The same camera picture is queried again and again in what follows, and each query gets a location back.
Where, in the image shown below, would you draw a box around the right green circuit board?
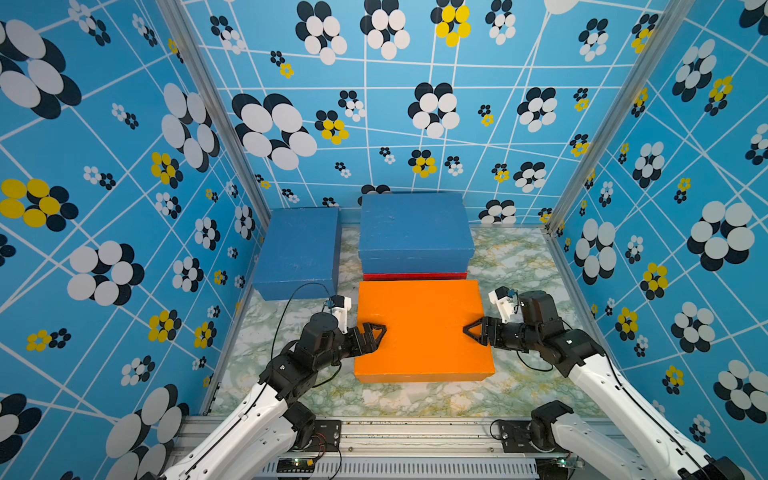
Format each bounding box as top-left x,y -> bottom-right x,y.
536,457 -> 585,480

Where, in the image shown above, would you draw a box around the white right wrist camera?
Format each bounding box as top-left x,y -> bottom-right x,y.
488,286 -> 519,323

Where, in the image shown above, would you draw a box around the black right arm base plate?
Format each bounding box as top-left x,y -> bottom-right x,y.
489,419 -> 570,456

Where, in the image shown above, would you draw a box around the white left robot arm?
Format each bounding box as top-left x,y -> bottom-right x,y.
142,312 -> 386,479

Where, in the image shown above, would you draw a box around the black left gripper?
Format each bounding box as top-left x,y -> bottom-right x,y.
316,321 -> 389,374

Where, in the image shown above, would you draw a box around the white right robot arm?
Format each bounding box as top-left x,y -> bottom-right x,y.
463,287 -> 746,479

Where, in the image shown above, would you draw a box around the right aluminium corner post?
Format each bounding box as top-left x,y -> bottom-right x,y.
544,0 -> 695,237

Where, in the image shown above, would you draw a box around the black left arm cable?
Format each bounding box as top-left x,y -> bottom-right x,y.
269,281 -> 343,391

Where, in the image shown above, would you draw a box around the aluminium front rail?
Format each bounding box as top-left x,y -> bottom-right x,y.
169,417 -> 629,479

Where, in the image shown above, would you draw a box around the red shoebox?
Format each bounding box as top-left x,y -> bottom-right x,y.
363,272 -> 468,281

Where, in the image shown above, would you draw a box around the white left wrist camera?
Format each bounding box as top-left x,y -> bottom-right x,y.
328,295 -> 352,334

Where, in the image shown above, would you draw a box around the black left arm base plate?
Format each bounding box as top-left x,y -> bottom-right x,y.
293,419 -> 342,453

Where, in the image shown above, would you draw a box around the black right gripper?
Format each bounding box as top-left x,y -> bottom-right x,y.
462,316 -> 540,352

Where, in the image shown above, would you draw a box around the green circuit board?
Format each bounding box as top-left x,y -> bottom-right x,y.
536,457 -> 585,480
276,458 -> 317,476

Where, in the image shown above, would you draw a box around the left aluminium corner post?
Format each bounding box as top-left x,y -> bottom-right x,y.
157,0 -> 271,230

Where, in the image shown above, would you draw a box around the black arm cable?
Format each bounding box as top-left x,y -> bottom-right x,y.
515,347 -> 709,475
269,281 -> 343,391

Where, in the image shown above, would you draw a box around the blue shoebox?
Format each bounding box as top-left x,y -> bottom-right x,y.
253,207 -> 341,301
358,192 -> 475,274

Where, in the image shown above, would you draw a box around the left green circuit board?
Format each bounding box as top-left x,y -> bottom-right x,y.
276,458 -> 317,476

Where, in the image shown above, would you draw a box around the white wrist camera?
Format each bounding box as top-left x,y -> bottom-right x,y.
488,286 -> 519,323
328,295 -> 352,334

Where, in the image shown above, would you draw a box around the aluminium corner post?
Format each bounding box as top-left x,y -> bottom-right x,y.
544,0 -> 695,237
157,0 -> 271,230

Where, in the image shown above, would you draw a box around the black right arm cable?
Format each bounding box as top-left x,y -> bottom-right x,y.
515,347 -> 709,475

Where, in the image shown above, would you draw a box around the orange shoebox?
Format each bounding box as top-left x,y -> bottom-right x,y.
354,280 -> 495,384

